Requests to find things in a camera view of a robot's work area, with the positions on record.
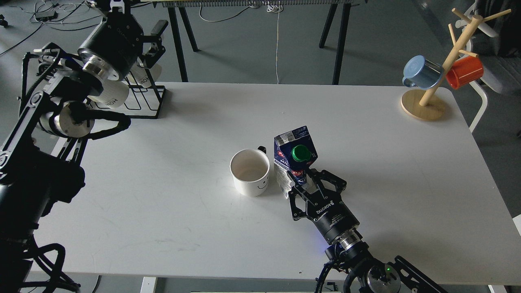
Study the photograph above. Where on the wooden mug tree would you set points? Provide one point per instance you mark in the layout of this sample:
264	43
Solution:
424	104

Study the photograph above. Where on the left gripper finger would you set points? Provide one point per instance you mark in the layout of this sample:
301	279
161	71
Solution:
151	57
155	37

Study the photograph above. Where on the blue white milk carton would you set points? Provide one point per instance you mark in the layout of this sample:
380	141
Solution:
294	153

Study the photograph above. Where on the white mug on rack front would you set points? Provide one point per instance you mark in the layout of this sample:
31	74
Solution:
114	94

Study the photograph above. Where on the white smiley face mug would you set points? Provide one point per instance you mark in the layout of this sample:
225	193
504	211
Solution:
250	169

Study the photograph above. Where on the black wire mug rack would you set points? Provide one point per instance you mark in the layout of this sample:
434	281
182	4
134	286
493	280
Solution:
144	103

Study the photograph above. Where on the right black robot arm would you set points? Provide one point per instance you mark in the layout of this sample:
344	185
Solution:
347	251

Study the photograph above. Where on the black trestle table background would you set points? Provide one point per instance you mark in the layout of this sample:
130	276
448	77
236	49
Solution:
283	41

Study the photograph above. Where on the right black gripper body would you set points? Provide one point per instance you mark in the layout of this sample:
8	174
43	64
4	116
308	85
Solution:
335	222

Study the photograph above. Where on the orange mug on tree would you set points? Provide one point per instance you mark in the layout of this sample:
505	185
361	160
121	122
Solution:
464	71

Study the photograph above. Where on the blue mug on tree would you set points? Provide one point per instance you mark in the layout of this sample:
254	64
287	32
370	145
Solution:
422	73

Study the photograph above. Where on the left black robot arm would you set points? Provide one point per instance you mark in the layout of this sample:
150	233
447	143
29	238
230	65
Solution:
41	157

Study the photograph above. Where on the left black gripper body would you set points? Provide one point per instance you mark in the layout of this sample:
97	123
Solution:
113	47

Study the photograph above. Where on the white mug on rack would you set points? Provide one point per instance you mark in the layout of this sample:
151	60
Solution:
138	75
114	94

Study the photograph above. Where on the white mug on rack rear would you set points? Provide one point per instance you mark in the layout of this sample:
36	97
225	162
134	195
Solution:
138	75

